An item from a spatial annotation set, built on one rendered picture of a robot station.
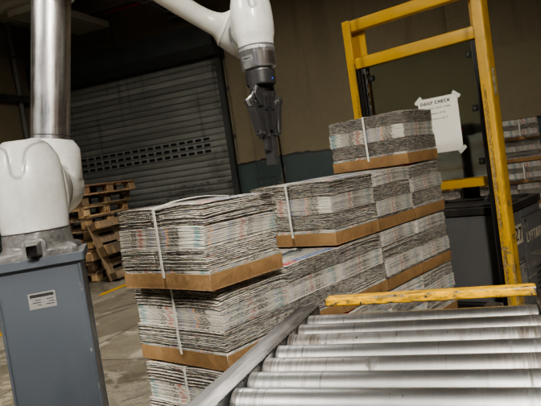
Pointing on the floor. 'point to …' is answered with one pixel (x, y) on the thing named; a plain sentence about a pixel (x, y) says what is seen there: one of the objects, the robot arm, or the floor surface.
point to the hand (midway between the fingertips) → (271, 151)
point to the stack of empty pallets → (95, 271)
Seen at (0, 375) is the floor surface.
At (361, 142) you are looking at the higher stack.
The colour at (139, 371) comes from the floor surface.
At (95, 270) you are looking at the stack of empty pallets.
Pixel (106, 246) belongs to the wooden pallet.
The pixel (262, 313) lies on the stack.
